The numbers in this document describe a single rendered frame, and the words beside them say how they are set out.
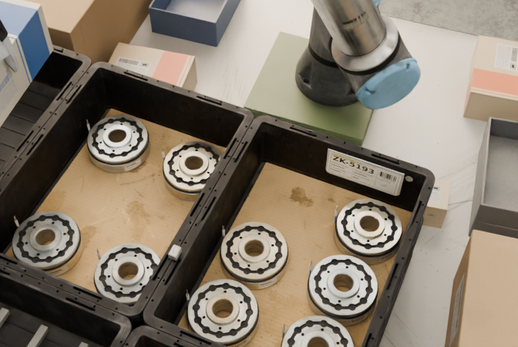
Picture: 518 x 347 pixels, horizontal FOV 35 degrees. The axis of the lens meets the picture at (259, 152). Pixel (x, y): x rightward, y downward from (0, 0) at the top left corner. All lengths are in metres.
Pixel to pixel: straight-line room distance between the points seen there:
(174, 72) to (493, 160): 0.62
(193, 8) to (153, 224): 0.66
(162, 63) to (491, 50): 0.65
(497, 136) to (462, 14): 1.41
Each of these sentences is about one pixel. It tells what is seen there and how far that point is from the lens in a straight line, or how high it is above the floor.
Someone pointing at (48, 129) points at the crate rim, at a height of 0.93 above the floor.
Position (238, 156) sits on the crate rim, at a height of 0.92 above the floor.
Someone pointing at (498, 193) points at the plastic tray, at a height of 0.75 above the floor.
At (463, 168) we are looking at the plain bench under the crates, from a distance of 1.57.
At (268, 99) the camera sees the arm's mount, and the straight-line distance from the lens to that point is 1.58.
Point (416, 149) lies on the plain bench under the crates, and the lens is 1.58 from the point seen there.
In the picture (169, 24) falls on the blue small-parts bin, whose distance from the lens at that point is 1.74.
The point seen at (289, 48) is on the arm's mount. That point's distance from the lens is 1.69.
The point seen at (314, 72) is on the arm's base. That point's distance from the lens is 1.56.
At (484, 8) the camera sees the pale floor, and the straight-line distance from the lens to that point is 2.98.
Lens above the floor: 1.92
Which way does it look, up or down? 52 degrees down
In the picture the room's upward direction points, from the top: straight up
